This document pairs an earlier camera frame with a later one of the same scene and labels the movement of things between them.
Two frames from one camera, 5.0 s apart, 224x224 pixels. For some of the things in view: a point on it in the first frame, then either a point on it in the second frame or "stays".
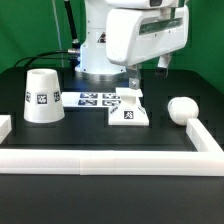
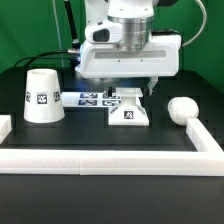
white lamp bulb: [181, 109] stays
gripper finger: [163, 64] -> [152, 84]
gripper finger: [132, 71] -> [110, 92]
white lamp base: [130, 112] stays
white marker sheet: [90, 99] stays
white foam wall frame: [206, 161] stays
